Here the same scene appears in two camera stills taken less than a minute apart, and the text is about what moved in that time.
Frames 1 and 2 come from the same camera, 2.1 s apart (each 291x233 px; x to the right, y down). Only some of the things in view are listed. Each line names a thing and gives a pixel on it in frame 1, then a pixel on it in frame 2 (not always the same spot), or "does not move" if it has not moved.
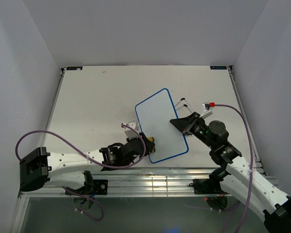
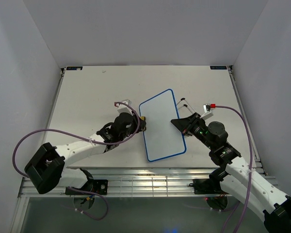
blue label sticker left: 74,68 does not move
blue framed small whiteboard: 154,112 does not move
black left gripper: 149,148 → 136,122
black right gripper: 186,124 does not move
